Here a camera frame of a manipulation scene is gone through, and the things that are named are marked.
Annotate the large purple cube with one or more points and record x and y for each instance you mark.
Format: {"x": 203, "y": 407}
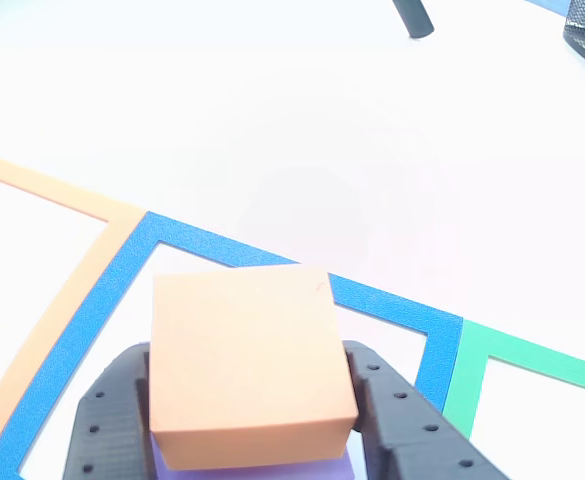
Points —
{"x": 252, "y": 472}

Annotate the orange cube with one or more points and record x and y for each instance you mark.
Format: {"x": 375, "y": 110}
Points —
{"x": 247, "y": 360}

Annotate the grey metal rod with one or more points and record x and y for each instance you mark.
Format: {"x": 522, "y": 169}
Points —
{"x": 414, "y": 17}

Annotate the green square frame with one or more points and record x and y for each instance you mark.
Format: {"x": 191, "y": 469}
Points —
{"x": 464, "y": 370}

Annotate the blue square frame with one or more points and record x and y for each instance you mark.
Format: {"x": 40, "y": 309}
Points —
{"x": 92, "y": 310}

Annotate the orange square frame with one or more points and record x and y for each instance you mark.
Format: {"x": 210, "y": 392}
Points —
{"x": 62, "y": 300}

